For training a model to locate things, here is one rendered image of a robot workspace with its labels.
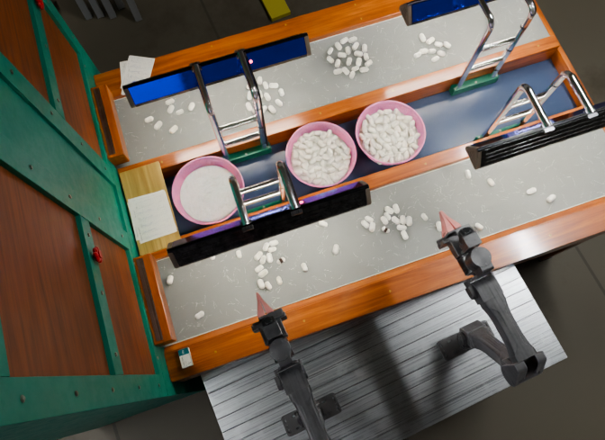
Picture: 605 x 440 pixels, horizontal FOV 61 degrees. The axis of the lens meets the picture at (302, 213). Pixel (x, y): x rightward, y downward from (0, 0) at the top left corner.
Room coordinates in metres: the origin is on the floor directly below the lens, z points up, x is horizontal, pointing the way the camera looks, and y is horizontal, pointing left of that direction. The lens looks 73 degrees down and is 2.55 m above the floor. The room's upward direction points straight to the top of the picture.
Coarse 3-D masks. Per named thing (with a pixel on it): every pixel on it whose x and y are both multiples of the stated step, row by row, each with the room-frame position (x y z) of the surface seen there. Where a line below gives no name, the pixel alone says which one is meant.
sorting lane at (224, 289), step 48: (576, 144) 0.83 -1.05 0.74; (384, 192) 0.64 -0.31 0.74; (432, 192) 0.64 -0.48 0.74; (480, 192) 0.64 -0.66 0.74; (576, 192) 0.63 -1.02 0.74; (288, 240) 0.45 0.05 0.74; (336, 240) 0.45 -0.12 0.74; (384, 240) 0.45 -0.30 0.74; (432, 240) 0.45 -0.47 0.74; (192, 288) 0.28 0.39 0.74; (240, 288) 0.28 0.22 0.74; (288, 288) 0.28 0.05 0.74; (336, 288) 0.28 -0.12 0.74; (192, 336) 0.12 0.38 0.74
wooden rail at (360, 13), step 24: (360, 0) 1.47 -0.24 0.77; (384, 0) 1.47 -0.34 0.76; (408, 0) 1.47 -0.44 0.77; (288, 24) 1.35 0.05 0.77; (312, 24) 1.35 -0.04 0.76; (336, 24) 1.35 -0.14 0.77; (360, 24) 1.36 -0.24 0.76; (192, 48) 1.24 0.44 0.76; (216, 48) 1.24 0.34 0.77; (240, 48) 1.24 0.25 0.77; (120, 72) 1.13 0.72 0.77; (120, 96) 1.03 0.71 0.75
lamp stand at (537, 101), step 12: (564, 72) 0.91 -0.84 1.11; (552, 84) 0.91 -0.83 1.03; (576, 84) 0.86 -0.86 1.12; (516, 96) 0.86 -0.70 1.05; (528, 96) 0.82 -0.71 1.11; (540, 96) 0.90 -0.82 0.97; (504, 108) 0.86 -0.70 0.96; (540, 108) 0.78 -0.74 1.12; (588, 108) 0.78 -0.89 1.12; (492, 120) 0.88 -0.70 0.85; (504, 120) 0.88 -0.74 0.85; (540, 120) 0.74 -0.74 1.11; (492, 132) 0.89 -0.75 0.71
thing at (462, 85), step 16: (480, 0) 1.18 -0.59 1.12; (528, 0) 1.18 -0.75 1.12; (528, 16) 1.14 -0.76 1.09; (480, 48) 1.08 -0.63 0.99; (512, 48) 1.13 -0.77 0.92; (480, 64) 1.11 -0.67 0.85; (496, 64) 1.14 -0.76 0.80; (464, 80) 1.08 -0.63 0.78; (480, 80) 1.12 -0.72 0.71; (496, 80) 1.14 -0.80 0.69
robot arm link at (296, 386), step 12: (288, 372) 0.00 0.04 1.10; (300, 372) 0.00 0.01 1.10; (288, 384) -0.03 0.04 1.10; (300, 384) -0.03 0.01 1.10; (300, 396) -0.06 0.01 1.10; (312, 396) -0.06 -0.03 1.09; (300, 408) -0.09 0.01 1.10; (312, 408) -0.09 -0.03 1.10; (312, 420) -0.12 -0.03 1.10; (312, 432) -0.15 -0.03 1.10; (324, 432) -0.15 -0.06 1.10
